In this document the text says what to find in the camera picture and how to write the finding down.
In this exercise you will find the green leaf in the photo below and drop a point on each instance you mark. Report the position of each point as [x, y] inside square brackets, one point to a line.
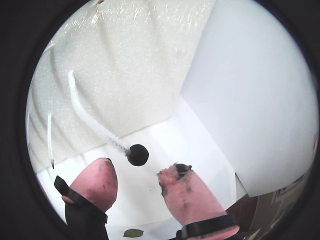
[133, 233]

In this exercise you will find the thick white pipe cleaner stem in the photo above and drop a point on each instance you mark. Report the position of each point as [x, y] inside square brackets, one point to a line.
[49, 47]

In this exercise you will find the white foam board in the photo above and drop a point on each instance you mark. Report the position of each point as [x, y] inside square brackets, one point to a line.
[125, 62]

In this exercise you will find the pink tipped gripper finger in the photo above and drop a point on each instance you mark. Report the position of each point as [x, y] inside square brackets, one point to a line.
[95, 185]
[192, 200]

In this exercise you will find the white paper sheet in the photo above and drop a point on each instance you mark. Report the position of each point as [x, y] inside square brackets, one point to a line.
[187, 150]

